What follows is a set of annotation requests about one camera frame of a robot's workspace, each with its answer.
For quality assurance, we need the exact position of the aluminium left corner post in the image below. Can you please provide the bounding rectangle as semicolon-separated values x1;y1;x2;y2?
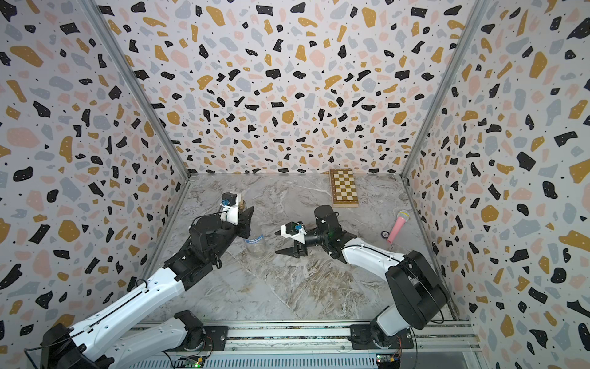
80;1;191;181

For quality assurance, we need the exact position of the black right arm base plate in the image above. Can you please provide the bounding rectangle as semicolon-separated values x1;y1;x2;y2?
348;324;414;350

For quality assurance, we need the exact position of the green circuit board left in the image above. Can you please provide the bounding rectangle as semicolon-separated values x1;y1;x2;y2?
176;357;206;368

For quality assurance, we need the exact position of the blue white bottle label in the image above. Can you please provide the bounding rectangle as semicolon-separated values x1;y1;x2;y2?
244;235;264;244

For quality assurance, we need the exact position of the aluminium right corner post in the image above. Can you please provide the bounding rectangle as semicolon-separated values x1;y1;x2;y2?
399;0;490;180

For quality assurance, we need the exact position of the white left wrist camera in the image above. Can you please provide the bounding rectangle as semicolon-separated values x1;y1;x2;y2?
220;192;241;225

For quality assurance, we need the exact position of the aluminium front rail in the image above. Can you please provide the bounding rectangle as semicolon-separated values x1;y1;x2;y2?
133;320;487;368

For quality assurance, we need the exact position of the clear glass bottle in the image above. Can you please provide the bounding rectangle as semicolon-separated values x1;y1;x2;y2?
245;224;267;258

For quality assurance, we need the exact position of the wooden folded chessboard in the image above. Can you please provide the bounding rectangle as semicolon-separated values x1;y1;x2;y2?
329;169;360;208

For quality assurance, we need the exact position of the aluminium corner post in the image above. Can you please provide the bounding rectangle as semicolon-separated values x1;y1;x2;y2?
80;1;191;181
399;0;490;180

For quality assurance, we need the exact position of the green circuit board right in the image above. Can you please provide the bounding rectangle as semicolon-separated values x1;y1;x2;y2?
376;354;401;369

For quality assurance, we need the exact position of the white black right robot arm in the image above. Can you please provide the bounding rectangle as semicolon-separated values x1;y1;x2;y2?
275;205;450;350

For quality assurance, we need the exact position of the green circuit board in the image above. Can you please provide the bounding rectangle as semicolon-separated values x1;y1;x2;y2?
176;357;206;368
376;354;401;369

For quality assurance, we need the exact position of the pink toy microphone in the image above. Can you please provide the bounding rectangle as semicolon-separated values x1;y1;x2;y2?
387;211;410;244

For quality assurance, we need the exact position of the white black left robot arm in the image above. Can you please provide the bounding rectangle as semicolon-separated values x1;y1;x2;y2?
33;205;254;368

